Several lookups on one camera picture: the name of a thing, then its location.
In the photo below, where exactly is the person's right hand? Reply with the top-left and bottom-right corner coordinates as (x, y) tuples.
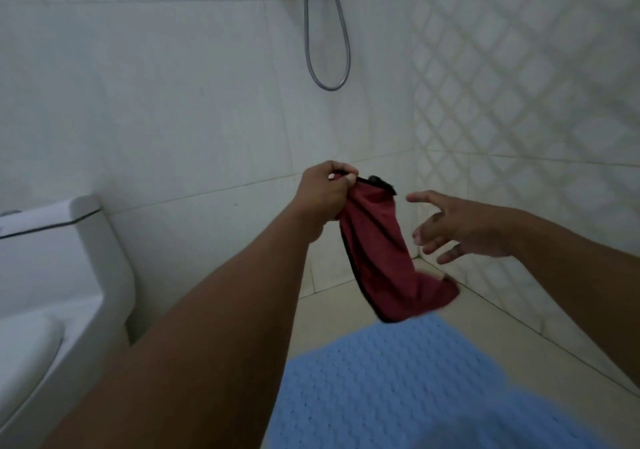
(406, 190), (526, 265)

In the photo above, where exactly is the person's left hand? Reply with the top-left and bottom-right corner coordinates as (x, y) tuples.
(292, 160), (360, 244)

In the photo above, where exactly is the dark red cloth garment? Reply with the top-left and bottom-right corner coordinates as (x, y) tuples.
(332, 168), (460, 324)

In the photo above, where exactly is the person's right forearm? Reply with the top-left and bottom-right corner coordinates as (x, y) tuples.
(510, 206), (640, 389)

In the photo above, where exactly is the person's left forearm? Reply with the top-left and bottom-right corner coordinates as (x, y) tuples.
(40, 213), (331, 449)

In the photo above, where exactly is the blue perforated bath mat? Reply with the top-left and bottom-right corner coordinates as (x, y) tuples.
(261, 312), (611, 449)

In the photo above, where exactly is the white toilet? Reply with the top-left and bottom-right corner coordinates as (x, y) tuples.
(0, 193), (137, 449)

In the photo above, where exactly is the metal shower hose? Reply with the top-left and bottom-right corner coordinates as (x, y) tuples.
(302, 0), (351, 91)

